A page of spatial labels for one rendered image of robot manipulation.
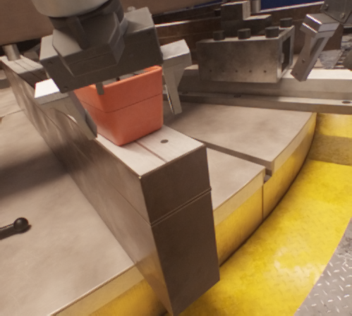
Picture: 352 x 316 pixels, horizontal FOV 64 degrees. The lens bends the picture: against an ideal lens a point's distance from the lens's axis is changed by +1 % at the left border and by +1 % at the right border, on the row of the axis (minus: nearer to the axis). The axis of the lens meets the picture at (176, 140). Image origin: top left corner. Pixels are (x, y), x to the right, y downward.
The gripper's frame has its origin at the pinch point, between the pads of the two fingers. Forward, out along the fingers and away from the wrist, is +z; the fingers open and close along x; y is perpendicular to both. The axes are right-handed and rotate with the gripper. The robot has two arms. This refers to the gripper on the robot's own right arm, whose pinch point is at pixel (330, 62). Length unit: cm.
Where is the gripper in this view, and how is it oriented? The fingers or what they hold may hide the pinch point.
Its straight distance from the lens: 58.0
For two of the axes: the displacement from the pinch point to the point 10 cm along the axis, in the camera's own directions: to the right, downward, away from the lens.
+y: 4.3, 6.9, -5.8
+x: 8.9, -2.2, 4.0
